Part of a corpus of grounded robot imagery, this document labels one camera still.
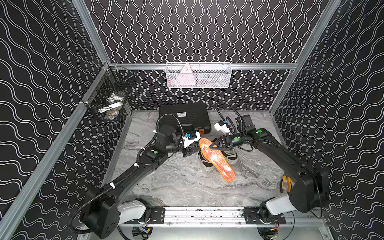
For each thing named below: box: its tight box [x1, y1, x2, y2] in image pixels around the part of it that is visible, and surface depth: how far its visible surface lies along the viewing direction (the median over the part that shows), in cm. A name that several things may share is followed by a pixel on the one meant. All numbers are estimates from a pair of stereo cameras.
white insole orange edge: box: [198, 137, 236, 183], surface depth 69 cm
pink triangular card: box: [177, 63, 196, 86], surface depth 91 cm
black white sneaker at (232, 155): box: [220, 147, 239, 164], surface depth 91 cm
